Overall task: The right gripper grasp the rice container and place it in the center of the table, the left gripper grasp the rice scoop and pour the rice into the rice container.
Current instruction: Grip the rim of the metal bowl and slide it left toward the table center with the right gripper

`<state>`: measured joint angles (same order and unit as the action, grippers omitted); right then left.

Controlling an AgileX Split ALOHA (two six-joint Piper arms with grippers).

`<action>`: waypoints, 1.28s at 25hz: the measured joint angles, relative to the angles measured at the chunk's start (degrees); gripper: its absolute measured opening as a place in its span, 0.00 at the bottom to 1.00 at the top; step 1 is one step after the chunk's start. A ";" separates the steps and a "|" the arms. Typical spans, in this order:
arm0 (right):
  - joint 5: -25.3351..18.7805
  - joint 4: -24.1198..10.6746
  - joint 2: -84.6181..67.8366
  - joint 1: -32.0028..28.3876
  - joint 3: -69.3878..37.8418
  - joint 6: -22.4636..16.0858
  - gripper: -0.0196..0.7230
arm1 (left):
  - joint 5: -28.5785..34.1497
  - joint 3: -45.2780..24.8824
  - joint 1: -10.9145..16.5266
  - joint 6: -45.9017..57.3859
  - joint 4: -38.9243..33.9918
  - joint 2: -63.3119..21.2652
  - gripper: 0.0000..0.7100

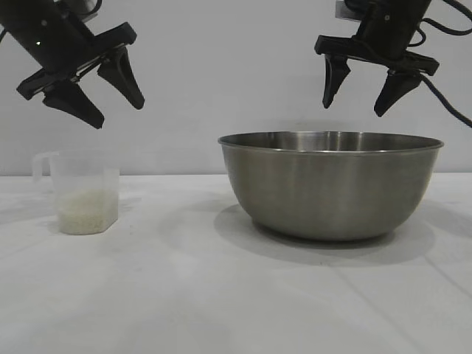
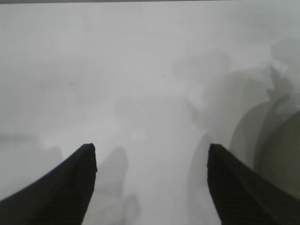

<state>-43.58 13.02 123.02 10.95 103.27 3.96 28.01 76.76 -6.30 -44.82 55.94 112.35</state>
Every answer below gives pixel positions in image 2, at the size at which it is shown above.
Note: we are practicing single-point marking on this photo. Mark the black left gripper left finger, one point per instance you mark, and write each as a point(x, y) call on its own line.
point(54, 197)

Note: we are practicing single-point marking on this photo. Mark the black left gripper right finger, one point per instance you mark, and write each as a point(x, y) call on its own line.
point(246, 201)

